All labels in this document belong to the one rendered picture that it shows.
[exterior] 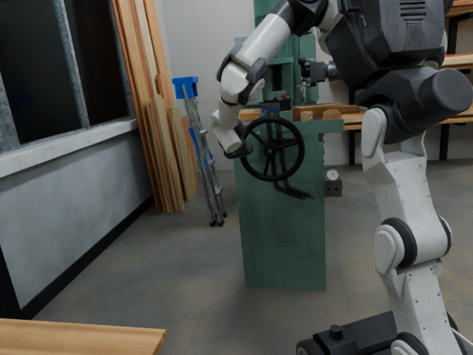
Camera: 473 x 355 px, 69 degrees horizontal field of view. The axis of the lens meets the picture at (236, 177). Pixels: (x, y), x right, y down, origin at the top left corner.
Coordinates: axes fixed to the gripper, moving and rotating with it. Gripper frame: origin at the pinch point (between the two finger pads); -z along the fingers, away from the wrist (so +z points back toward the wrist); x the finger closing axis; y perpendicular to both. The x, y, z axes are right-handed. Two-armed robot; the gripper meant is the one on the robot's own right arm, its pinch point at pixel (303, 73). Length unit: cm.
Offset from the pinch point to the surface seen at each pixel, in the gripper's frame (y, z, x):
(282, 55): 8.2, -9.6, -9.9
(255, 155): 3.4, -24.1, 36.3
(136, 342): -95, -37, 68
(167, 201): 115, -130, 89
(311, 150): 3.3, 2.7, 34.8
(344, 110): 17.2, 18.5, 17.7
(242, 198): 6, -33, 59
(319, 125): 2.1, 6.5, 23.5
